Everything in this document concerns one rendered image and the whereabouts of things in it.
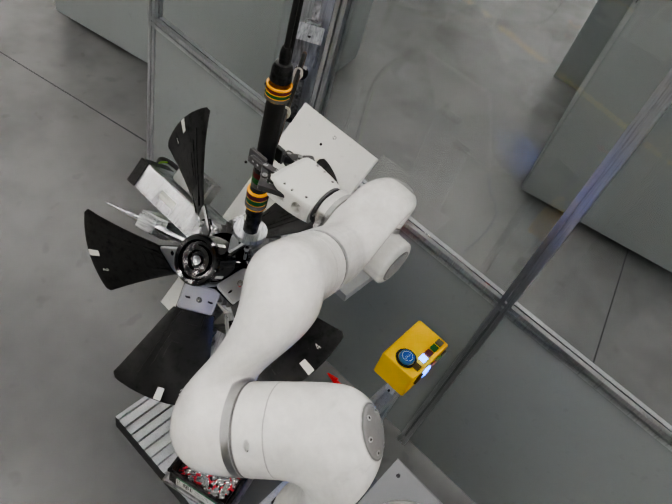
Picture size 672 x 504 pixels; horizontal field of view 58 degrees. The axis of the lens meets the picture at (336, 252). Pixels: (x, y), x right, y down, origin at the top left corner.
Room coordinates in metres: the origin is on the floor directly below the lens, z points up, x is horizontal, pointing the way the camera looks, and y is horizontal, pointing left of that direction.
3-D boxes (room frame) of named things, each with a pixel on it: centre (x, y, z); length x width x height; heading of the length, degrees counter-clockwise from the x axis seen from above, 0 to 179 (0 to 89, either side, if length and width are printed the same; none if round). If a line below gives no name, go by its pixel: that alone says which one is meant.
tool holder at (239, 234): (0.85, 0.18, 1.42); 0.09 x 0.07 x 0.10; 7
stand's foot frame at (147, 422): (1.08, 0.21, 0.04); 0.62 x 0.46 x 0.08; 152
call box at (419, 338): (0.94, -0.28, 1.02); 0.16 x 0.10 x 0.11; 152
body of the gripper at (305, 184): (0.79, 0.08, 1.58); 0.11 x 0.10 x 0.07; 63
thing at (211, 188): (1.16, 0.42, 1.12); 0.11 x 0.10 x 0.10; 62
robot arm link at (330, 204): (0.76, 0.03, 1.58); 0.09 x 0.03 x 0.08; 153
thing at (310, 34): (1.46, 0.26, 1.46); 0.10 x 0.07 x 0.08; 7
